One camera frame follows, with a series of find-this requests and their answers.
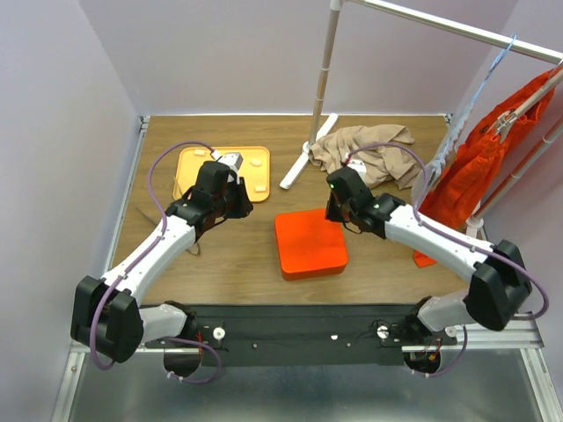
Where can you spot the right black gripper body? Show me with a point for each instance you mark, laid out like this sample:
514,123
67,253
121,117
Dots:
338,212

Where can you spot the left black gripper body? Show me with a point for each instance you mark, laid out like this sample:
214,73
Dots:
234,203

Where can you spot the orange box lid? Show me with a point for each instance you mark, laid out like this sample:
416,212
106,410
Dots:
306,239

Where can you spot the orange compartment box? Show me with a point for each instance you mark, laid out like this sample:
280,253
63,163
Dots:
310,272

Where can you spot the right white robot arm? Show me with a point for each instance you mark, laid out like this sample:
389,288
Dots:
497,287

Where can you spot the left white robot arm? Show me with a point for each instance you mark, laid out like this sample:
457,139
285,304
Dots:
108,315

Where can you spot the light orange tray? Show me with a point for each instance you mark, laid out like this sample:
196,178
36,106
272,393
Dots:
189,164

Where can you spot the beige crumpled cloth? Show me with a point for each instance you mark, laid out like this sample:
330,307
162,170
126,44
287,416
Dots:
383,163

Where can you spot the small orange cloth piece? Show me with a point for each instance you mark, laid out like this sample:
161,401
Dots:
422,260

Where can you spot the grey garment on hanger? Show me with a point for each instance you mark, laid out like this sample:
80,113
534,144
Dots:
447,146

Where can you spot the orange garment on hanger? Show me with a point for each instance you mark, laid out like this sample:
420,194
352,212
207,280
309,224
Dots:
479,159

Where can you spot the wooden clothes hanger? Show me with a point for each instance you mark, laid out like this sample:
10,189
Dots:
506,121

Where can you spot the white clothes rack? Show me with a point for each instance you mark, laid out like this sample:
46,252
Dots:
451,26

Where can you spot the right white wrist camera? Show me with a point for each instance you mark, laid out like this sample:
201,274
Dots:
360,167

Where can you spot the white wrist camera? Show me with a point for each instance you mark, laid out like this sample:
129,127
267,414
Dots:
360,167
233,160

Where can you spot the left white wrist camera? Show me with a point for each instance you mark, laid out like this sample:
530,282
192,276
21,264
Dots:
233,160

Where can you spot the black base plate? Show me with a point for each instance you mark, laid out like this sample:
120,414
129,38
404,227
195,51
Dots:
327,334

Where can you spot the blue wire hanger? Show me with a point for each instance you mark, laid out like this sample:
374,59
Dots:
484,82

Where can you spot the aluminium rail frame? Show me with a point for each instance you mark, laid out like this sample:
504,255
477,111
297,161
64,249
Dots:
502,376

